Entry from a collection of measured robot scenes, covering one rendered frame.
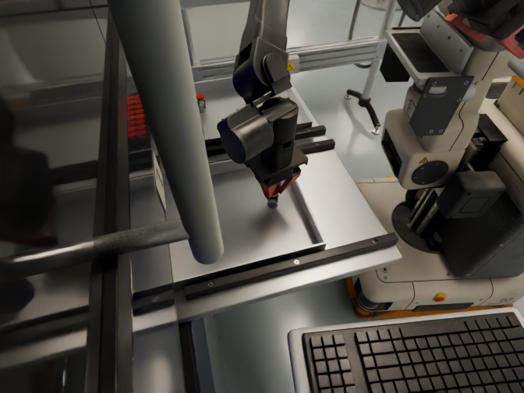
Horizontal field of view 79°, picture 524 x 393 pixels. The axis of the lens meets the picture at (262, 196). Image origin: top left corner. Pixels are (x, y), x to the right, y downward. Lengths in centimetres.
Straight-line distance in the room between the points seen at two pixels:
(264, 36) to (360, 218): 39
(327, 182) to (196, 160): 57
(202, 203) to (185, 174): 3
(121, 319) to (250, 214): 46
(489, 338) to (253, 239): 44
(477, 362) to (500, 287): 86
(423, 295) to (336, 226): 78
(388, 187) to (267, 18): 121
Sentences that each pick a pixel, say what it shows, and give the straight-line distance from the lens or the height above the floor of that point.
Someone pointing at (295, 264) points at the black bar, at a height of 90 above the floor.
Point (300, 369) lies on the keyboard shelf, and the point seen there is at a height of 80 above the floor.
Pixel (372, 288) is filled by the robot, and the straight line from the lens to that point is 130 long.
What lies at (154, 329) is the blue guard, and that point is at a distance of 32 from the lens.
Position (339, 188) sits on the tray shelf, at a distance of 72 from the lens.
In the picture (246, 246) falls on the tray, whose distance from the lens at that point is 61.
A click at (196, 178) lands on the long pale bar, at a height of 128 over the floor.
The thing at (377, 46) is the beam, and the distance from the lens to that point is 221.
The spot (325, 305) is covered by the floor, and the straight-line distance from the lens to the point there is 153.
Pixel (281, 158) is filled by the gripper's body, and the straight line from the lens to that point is 54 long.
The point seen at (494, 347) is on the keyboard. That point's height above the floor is 83.
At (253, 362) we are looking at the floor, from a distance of 144.
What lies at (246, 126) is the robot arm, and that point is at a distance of 46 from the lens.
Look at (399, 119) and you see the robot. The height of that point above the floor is 80.
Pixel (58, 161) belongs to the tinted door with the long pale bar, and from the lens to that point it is 22.
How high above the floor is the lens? 141
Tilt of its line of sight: 50 degrees down
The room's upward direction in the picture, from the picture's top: straight up
